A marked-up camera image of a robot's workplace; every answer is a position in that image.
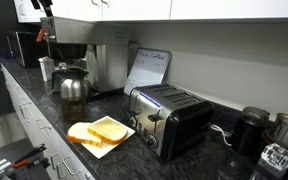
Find white square plate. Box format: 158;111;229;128
80;115;137;160

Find white upper cabinets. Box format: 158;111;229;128
13;0;288;24

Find white lower cabinet drawers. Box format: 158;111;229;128
0;63;96;180

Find black microwave oven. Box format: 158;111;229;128
6;30;50;69

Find clear faceted glass stopper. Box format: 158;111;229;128
249;143;288;180

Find small handwritten whiteboard sign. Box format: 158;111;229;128
123;47;172;97

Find white paper carton box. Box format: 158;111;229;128
38;55;55;82

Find blue container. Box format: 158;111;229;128
0;48;15;60

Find steel carafe with black lid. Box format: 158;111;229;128
51;65;92;100

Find white toaster cable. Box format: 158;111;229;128
210;123;233;147

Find black clamp with orange grip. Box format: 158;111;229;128
12;143;49;169

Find white bread slice orange crust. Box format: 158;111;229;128
66;121;103;148

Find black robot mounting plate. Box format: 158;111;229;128
0;138;52;180

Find yellow toasted bread slice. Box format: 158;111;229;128
87;117;129;145

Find black canister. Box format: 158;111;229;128
232;105;271;157

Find stainless steel coffee maker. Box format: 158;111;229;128
36;15;130;104

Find steel and black toaster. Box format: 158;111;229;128
127;83;215;163

